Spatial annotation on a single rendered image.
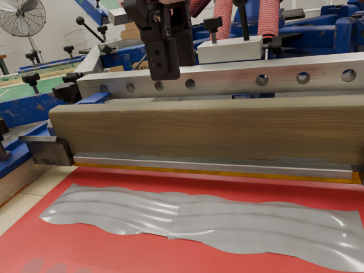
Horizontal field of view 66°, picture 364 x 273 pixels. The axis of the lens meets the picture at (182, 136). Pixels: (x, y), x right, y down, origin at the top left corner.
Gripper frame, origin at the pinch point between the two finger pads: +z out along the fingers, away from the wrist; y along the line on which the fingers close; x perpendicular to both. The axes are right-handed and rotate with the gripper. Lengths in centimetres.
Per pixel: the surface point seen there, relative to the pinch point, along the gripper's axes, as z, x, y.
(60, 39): 35, -382, -400
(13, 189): 15.6, -24.5, 7.5
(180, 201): 15.9, 0.4, 5.5
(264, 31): 4.8, 6.1, -44.7
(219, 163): 12.1, 4.8, 2.4
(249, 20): 5, -1, -76
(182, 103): 5.7, 0.4, 0.0
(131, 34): 37, -214, -365
